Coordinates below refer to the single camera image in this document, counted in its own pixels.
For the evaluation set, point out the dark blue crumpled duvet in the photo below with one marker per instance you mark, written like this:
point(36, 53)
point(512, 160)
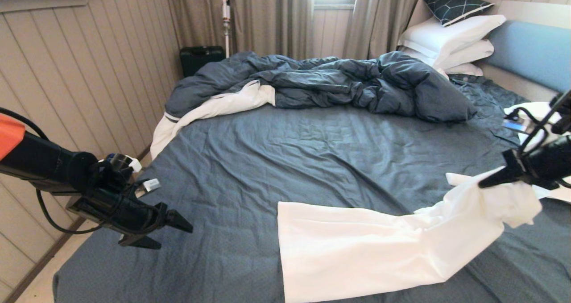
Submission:
point(334, 82)

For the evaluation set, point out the white loose pillow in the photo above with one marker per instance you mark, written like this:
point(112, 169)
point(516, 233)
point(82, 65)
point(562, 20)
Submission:
point(542, 111)

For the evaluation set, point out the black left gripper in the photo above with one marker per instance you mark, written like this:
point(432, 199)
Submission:
point(120, 211)

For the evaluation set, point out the blue padded headboard cushion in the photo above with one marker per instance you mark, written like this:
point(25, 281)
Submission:
point(531, 51)

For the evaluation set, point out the white T-shirt with blue print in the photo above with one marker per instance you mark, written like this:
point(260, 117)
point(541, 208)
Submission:
point(357, 249)

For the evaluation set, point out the beige headboard frame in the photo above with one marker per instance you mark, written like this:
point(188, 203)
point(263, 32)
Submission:
point(535, 12)

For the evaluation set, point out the narrow beige curtain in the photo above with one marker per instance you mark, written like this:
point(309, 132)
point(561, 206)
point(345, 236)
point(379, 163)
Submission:
point(379, 19)

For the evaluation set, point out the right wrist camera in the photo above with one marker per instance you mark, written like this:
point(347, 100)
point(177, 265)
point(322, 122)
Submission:
point(517, 125)

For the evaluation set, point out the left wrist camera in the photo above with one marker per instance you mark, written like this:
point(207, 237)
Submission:
point(151, 184)

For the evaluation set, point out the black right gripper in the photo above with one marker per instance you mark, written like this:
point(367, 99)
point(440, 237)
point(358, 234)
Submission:
point(544, 162)

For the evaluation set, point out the black hard case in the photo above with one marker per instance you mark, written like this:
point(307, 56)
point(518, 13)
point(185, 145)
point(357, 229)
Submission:
point(200, 58)

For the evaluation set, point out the white stick vacuum cleaner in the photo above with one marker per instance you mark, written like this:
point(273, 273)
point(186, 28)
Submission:
point(226, 24)

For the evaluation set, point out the flat white stacked pillow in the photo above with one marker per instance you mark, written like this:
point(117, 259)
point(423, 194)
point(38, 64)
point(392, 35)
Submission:
point(466, 68)

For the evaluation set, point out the wide beige curtain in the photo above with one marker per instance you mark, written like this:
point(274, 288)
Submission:
point(267, 19)

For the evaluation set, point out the large white stacked pillow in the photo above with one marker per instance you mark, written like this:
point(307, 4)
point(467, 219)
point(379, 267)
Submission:
point(448, 34)

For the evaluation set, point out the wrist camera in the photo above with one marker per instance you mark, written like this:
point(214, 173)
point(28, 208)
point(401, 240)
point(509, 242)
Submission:
point(151, 184)
point(517, 125)

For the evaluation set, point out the dark geometric patterned cushion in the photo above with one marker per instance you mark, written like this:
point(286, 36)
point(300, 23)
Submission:
point(453, 3)

